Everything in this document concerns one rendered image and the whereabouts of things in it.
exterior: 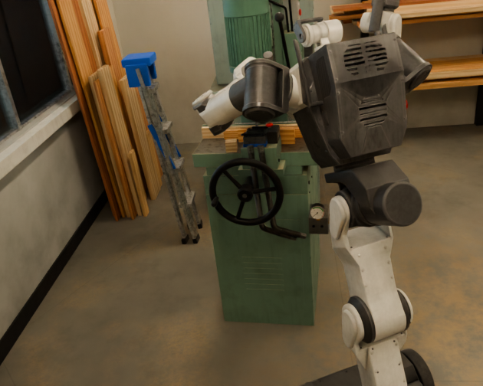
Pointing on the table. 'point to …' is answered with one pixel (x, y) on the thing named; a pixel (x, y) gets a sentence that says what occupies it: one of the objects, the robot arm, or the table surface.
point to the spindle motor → (246, 30)
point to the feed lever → (282, 36)
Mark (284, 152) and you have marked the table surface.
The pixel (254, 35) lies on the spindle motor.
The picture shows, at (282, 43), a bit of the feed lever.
